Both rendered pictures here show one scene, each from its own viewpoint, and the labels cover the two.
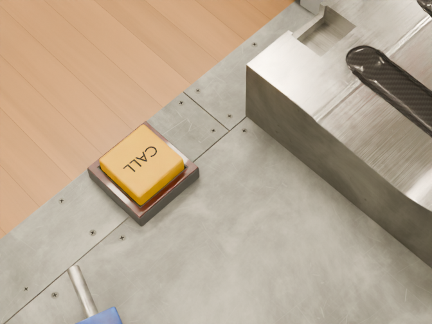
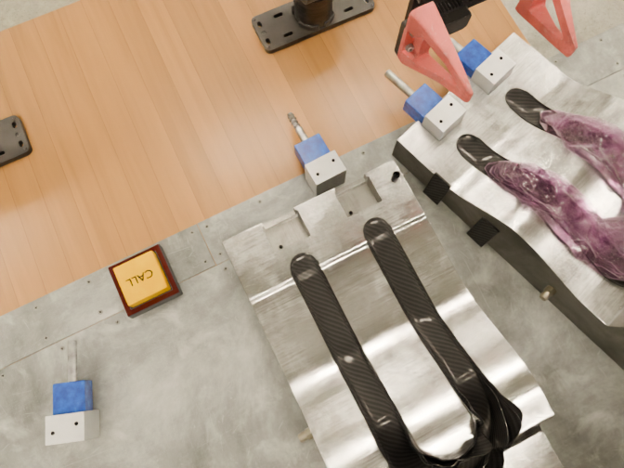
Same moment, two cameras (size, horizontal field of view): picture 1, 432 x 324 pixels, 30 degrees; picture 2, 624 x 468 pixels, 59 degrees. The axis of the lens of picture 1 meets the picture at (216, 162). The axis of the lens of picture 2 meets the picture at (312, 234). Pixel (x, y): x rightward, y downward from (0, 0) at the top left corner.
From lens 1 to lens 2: 0.39 m
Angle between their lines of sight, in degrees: 16
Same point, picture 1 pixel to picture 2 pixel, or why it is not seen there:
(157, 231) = (141, 324)
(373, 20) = (325, 234)
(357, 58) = (301, 261)
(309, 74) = (261, 265)
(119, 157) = (126, 271)
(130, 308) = (104, 373)
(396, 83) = (320, 289)
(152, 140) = (152, 266)
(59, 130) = (105, 227)
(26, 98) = (92, 193)
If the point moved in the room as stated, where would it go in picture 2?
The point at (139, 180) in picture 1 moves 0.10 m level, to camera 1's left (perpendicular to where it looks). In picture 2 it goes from (133, 293) to (66, 274)
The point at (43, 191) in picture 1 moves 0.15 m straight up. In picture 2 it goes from (80, 270) to (30, 246)
